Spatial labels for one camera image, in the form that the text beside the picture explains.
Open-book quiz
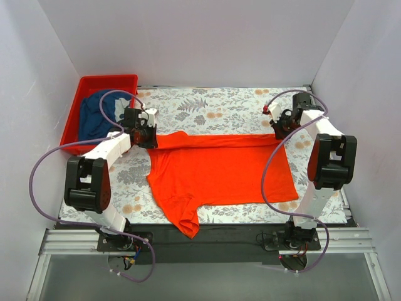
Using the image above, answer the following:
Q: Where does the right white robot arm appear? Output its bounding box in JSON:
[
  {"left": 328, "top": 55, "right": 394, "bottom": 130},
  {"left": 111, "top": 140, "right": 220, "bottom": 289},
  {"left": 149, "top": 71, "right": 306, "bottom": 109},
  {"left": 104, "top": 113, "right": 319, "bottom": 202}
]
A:
[{"left": 263, "top": 89, "right": 357, "bottom": 250}]

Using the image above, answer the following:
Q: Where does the blue t shirt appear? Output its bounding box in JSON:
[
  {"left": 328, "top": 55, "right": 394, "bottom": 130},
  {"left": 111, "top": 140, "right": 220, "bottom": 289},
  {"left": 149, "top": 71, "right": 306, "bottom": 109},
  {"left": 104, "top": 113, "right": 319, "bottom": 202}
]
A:
[{"left": 78, "top": 90, "right": 132, "bottom": 141}]

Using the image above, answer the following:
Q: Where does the aluminium mounting rail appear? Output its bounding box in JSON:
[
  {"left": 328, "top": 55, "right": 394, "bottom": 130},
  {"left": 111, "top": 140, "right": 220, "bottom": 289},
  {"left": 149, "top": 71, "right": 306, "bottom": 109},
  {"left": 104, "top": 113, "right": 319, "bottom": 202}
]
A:
[{"left": 39, "top": 227, "right": 375, "bottom": 255}]

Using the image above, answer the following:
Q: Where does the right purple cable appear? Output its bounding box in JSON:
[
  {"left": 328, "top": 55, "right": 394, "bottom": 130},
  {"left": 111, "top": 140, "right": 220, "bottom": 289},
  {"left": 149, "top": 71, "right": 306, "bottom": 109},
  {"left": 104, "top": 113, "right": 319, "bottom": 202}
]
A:
[{"left": 261, "top": 90, "right": 330, "bottom": 274}]

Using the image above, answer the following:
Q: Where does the orange t shirt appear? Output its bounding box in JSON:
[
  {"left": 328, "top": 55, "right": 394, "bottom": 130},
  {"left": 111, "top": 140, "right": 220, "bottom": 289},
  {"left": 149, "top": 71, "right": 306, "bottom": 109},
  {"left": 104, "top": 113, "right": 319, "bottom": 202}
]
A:
[{"left": 147, "top": 131, "right": 298, "bottom": 238}]

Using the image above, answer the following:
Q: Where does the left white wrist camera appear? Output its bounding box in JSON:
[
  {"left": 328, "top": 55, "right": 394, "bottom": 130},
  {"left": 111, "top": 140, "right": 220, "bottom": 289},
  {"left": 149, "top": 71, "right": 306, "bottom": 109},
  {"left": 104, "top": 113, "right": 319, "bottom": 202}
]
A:
[{"left": 140, "top": 108, "right": 159, "bottom": 128}]

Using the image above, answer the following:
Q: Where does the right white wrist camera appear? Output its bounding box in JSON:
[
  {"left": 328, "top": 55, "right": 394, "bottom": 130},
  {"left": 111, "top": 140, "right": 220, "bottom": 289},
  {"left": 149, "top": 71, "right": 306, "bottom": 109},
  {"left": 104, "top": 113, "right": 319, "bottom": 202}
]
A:
[{"left": 263, "top": 102, "right": 282, "bottom": 122}]

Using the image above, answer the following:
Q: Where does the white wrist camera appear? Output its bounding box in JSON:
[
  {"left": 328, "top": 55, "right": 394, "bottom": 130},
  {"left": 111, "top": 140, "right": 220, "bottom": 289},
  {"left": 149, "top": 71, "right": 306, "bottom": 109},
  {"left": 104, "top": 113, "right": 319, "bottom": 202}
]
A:
[
  {"left": 263, "top": 102, "right": 282, "bottom": 122},
  {"left": 140, "top": 108, "right": 159, "bottom": 128}
]

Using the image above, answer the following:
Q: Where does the floral table mat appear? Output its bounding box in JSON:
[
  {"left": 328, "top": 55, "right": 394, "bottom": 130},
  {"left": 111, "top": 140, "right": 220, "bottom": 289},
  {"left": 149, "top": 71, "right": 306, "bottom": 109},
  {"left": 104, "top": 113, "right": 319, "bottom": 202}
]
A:
[{"left": 59, "top": 87, "right": 348, "bottom": 224}]

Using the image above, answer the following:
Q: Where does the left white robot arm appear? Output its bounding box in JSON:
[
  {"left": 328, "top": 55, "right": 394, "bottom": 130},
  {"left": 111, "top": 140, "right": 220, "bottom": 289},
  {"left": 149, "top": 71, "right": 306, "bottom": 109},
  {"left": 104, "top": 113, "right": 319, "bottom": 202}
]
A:
[{"left": 64, "top": 108, "right": 159, "bottom": 251}]

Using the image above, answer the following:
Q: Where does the red plastic bin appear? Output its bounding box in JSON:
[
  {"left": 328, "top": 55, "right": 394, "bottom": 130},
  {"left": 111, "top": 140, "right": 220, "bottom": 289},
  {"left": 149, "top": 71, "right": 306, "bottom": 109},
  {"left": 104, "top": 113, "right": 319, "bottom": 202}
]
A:
[{"left": 60, "top": 74, "right": 138, "bottom": 156}]

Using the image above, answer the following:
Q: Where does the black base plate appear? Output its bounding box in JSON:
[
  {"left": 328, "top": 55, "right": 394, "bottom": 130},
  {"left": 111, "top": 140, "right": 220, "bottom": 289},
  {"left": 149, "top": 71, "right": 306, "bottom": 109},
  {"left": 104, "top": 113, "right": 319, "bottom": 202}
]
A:
[{"left": 96, "top": 221, "right": 322, "bottom": 266}]

